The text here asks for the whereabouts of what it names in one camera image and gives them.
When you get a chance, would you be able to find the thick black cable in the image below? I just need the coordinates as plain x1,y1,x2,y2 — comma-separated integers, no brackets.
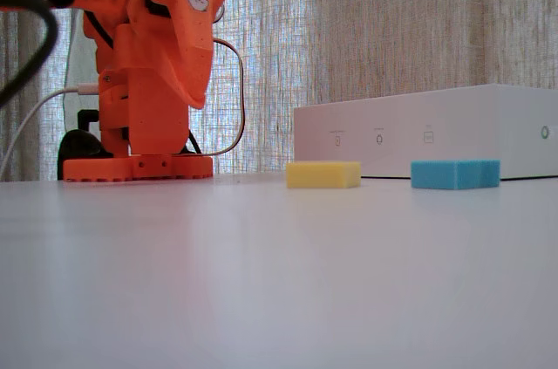
0,0,59,106

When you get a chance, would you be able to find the white cardboard bin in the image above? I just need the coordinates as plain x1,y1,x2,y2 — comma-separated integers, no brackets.
292,83,558,181

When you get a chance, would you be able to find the yellow foam cuboid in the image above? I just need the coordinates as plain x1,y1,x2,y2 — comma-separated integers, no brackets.
286,161,363,189

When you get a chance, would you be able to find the white usb cable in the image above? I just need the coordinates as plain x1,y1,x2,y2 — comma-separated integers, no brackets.
0,84,99,181

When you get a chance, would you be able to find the black table clamp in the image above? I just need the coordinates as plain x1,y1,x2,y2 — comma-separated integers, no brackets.
58,109,114,181

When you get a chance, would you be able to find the blue foam cuboid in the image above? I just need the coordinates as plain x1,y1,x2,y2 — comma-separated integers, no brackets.
410,159,501,191

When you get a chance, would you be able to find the red white black servo wire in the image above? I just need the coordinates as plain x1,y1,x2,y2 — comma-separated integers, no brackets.
191,36,247,157

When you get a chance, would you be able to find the orange robot base plate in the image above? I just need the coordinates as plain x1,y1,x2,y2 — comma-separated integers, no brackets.
63,154,214,182

